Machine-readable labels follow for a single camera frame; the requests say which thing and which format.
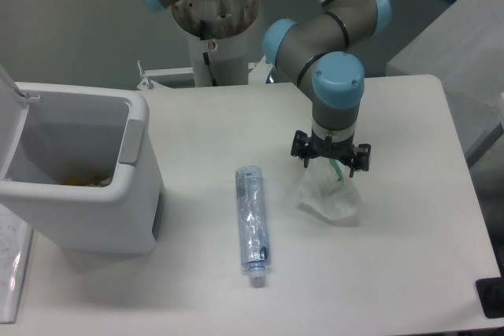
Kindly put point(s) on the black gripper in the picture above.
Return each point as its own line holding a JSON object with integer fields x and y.
{"x": 307, "y": 148}

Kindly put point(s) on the clear plastic bag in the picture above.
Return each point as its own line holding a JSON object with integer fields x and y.
{"x": 327, "y": 191}

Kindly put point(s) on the crushed clear plastic bottle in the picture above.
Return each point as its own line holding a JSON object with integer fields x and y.
{"x": 255, "y": 254}

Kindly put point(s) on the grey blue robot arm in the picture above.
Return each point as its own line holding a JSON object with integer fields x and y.
{"x": 313, "y": 56}

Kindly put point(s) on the white open trash can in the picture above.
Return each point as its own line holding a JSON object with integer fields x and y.
{"x": 49, "y": 131}

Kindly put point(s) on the yellow trash inside can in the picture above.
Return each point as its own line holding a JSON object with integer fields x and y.
{"x": 88, "y": 180}

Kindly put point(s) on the black device table corner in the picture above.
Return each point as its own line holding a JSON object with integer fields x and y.
{"x": 490, "y": 293}

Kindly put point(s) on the laminated paper sheet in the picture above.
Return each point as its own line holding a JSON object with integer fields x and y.
{"x": 16, "y": 239}

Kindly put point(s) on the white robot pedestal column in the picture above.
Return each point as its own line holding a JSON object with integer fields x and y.
{"x": 216, "y": 32}

